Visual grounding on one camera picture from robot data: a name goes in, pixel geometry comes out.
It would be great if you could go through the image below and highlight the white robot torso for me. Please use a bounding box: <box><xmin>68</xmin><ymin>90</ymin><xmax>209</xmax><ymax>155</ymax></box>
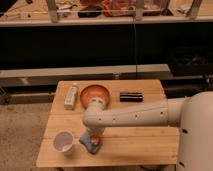
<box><xmin>176</xmin><ymin>92</ymin><xmax>213</xmax><ymax>171</ymax></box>

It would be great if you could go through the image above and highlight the blue cloth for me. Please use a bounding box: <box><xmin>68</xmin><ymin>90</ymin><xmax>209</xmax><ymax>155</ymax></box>
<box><xmin>79</xmin><ymin>132</ymin><xmax>102</xmax><ymax>155</ymax></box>

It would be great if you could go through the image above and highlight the orange pepper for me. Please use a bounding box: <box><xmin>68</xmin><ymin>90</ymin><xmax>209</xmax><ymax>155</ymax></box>
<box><xmin>91</xmin><ymin>135</ymin><xmax>100</xmax><ymax>145</ymax></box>

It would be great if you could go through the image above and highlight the background wooden workbench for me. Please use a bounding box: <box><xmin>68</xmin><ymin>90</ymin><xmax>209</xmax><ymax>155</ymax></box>
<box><xmin>0</xmin><ymin>0</ymin><xmax>213</xmax><ymax>27</ymax></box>

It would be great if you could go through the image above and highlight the orange bowl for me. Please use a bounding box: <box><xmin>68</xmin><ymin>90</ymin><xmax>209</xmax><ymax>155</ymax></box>
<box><xmin>80</xmin><ymin>85</ymin><xmax>110</xmax><ymax>108</ymax></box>

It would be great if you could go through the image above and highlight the black rectangular case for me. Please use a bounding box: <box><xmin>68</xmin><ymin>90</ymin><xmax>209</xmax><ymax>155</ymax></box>
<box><xmin>120</xmin><ymin>92</ymin><xmax>143</xmax><ymax>102</ymax></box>

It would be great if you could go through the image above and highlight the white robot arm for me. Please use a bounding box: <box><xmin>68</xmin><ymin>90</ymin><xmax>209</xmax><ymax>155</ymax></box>
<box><xmin>82</xmin><ymin>97</ymin><xmax>188</xmax><ymax>135</ymax></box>

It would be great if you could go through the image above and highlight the wooden table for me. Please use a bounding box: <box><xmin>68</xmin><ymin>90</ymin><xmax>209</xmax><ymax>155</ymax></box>
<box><xmin>36</xmin><ymin>80</ymin><xmax>179</xmax><ymax>168</ymax></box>

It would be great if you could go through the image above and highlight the white paper cup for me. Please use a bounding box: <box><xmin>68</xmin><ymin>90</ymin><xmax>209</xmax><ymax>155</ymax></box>
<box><xmin>53</xmin><ymin>131</ymin><xmax>74</xmax><ymax>155</ymax></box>

